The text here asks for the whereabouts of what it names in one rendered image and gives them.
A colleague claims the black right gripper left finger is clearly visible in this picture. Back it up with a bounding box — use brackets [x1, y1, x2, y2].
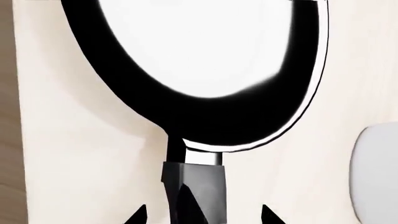
[124, 203, 148, 224]

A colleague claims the white plate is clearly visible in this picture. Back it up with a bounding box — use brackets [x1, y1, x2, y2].
[349, 121, 398, 224]

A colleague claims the black frying pan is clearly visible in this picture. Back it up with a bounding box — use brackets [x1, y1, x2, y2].
[60, 0, 330, 224]

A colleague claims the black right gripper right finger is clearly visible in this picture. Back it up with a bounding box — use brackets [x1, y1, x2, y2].
[261, 204, 287, 224]

